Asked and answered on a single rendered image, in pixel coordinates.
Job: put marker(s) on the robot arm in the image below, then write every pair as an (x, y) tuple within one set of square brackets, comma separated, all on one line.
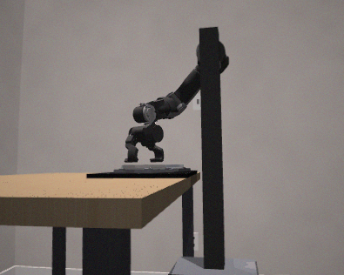
[(175, 102)]

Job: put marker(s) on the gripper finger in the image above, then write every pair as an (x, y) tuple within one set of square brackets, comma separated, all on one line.
[(130, 144), (159, 153)]

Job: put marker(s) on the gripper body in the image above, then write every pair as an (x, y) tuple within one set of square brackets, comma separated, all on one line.
[(151, 133)]

